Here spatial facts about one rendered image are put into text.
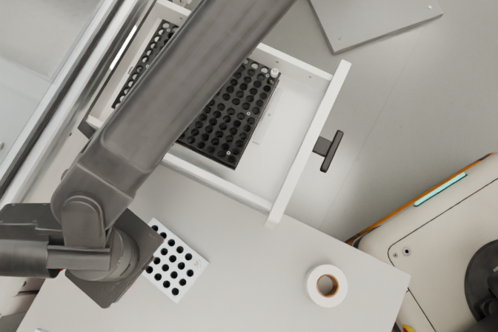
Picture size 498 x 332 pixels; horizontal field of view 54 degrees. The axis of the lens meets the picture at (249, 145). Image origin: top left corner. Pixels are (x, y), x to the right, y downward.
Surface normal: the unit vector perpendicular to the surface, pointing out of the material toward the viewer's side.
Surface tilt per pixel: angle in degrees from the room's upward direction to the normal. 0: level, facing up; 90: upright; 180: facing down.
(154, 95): 40
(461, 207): 0
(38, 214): 48
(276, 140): 0
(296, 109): 0
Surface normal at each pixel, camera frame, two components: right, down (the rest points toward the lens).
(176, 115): 0.06, 0.48
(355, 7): 0.06, -0.22
